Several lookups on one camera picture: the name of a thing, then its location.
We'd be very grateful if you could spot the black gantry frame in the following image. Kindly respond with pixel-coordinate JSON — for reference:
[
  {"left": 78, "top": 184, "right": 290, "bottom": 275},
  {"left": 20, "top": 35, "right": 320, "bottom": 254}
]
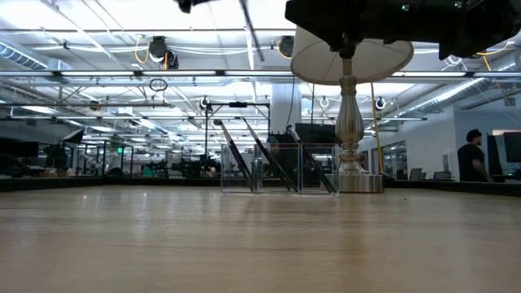
[{"left": 204, "top": 101, "right": 271, "bottom": 164}]

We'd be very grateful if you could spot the black display panel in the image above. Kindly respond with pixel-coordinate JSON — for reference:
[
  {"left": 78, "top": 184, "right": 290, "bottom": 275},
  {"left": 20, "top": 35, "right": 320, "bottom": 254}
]
[{"left": 295, "top": 123, "right": 339, "bottom": 144}]

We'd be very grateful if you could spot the white shade silver table lamp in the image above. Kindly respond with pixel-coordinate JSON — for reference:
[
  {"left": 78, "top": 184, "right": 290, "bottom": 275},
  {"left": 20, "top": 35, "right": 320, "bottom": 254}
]
[{"left": 290, "top": 26, "right": 415, "bottom": 195}]

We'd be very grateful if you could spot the black pen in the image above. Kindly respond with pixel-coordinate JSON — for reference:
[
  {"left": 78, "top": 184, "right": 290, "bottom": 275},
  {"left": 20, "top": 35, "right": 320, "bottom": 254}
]
[{"left": 238, "top": 0, "right": 266, "bottom": 63}]

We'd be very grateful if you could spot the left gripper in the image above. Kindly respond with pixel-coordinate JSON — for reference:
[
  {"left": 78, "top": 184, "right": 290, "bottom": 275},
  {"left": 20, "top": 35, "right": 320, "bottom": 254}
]
[{"left": 174, "top": 0, "right": 217, "bottom": 14}]

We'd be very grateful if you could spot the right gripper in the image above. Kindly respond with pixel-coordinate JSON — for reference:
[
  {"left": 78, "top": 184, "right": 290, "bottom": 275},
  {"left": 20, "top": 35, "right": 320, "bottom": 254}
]
[{"left": 284, "top": 0, "right": 440, "bottom": 44}]

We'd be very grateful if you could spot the black ceiling cable reel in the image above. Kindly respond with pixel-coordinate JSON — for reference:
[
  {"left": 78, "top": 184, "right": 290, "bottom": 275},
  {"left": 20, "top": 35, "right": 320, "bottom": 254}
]
[
  {"left": 147, "top": 35, "right": 180, "bottom": 70},
  {"left": 278, "top": 35, "right": 296, "bottom": 60}
]

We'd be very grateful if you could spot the clear acrylic organizer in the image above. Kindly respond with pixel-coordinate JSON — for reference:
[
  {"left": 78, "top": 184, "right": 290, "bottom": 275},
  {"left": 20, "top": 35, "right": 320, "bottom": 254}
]
[{"left": 221, "top": 142, "right": 341, "bottom": 196}]

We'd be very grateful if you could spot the silver ventilation duct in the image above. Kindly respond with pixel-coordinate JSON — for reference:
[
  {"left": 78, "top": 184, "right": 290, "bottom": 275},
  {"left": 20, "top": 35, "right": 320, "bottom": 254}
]
[{"left": 401, "top": 77, "right": 496, "bottom": 119}]

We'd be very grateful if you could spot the person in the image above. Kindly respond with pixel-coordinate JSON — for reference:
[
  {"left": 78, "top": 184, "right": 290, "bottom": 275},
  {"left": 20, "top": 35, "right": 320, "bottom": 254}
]
[{"left": 457, "top": 129, "right": 494, "bottom": 183}]

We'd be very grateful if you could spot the slim black makeup brush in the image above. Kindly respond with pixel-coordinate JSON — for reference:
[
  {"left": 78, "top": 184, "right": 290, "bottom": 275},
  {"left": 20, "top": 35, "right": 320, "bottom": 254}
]
[
  {"left": 286, "top": 125, "right": 339, "bottom": 195},
  {"left": 243, "top": 117, "right": 299, "bottom": 193},
  {"left": 213, "top": 118, "right": 256, "bottom": 193}
]

